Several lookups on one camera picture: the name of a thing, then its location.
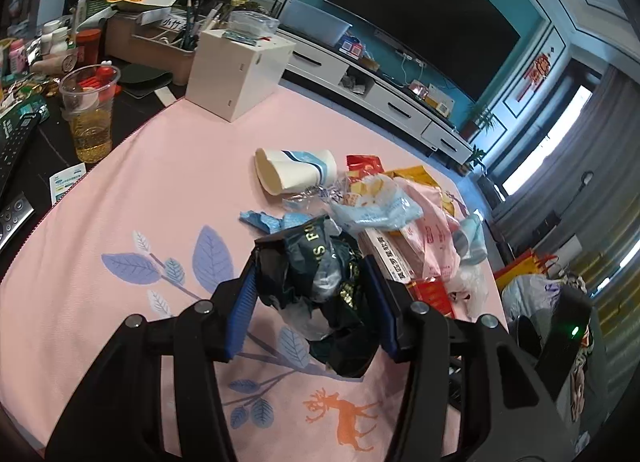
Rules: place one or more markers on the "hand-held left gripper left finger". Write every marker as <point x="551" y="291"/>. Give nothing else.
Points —
<point x="240" y="312"/>

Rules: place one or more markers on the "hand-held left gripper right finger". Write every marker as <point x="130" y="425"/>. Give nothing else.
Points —
<point x="385" y="312"/>

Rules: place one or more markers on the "dark green bag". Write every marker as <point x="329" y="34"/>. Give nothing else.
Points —
<point x="300" y="262"/>

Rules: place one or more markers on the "white plastic sack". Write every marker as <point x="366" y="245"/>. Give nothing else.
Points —
<point x="530" y="294"/>

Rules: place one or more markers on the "red flat packet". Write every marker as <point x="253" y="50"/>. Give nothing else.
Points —
<point x="430" y="294"/>

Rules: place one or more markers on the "white paper carton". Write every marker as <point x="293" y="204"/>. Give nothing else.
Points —
<point x="385" y="252"/>

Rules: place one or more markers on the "yellow red shopping bag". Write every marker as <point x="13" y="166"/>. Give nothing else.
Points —
<point x="520" y="267"/>

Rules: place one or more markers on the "white crumpled plastic bag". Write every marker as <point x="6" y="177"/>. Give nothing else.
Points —
<point x="467" y="287"/>

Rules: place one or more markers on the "pink plastic bag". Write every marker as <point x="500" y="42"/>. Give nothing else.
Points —
<point x="430" y="237"/>

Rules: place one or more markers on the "light blue crumpled wrapper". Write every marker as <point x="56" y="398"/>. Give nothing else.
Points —
<point x="260" y="219"/>

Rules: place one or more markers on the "light blue plastic snack wrapper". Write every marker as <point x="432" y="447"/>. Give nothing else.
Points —
<point x="380" y="207"/>

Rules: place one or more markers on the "clear crinkled plastic wrapper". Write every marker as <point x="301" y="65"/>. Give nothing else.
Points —
<point x="305" y="199"/>

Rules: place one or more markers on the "yellow chip bag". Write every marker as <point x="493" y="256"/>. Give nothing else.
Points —
<point x="415" y="176"/>

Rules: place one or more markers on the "red snack wrapper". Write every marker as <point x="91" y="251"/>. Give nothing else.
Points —
<point x="362" y="162"/>

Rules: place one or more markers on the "white blue striped paper cup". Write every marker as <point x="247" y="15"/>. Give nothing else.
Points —
<point x="300" y="169"/>

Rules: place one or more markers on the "pink printed tablecloth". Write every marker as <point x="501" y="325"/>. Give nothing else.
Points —
<point x="175" y="167"/>

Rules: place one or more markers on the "small potted plant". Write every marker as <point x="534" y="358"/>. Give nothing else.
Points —
<point x="475" y="157"/>

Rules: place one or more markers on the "white television cabinet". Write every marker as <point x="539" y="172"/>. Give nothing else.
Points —
<point x="395" y="102"/>

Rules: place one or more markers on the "white blue leaflet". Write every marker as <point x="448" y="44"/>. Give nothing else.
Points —
<point x="67" y="182"/>

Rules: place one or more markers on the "tall potted plant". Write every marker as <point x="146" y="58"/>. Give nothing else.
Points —
<point x="480" y="117"/>

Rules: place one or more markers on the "desk calendar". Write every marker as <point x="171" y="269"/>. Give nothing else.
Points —
<point x="440" y="102"/>

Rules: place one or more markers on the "grey curtain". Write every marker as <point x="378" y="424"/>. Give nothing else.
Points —
<point x="610" y="107"/>

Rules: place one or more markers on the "clear plastic cup with drink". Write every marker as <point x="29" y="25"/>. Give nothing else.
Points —
<point x="90" y="132"/>

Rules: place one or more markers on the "white wooden box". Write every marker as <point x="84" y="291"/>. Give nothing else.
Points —
<point x="235" y="72"/>

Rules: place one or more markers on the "silver remote control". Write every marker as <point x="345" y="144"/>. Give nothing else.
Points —
<point x="15" y="217"/>

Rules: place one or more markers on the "dark green pad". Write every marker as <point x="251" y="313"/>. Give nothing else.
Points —
<point x="145" y="77"/>

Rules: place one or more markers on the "red toy figure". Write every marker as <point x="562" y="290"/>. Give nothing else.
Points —
<point x="105" y="73"/>

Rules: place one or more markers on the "cardboard box with pens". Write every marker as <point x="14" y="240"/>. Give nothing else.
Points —
<point x="145" y="47"/>

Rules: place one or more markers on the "black remote control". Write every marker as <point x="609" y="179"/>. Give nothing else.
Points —
<point x="15" y="142"/>

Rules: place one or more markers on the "black television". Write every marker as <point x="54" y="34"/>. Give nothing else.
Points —
<point x="425" y="17"/>

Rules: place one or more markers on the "blue storage bin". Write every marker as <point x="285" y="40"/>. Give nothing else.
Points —
<point x="315" y="22"/>

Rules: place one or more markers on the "red lid jar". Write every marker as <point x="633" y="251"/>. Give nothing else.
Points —
<point x="89" y="47"/>

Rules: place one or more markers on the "red wall ornament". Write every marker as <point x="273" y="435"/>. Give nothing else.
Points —
<point x="537" y="67"/>

